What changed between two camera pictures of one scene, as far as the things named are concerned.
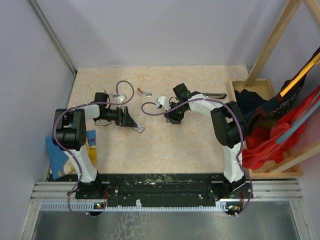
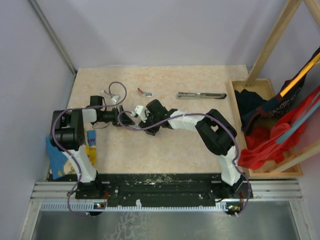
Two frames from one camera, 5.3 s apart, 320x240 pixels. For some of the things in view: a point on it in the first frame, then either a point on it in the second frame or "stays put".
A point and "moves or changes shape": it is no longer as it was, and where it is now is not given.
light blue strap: (298, 123) stays put
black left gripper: (127, 121) stays put
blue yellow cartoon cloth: (61, 164) stays put
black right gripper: (173, 119) -> (151, 131)
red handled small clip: (146, 94) stays put
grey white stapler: (112, 95) moves or changes shape
